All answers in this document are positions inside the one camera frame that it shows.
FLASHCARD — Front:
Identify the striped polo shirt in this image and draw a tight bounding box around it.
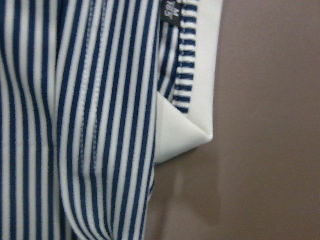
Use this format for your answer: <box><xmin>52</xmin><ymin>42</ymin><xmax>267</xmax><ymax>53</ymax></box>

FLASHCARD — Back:
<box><xmin>0</xmin><ymin>0</ymin><xmax>224</xmax><ymax>240</ymax></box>

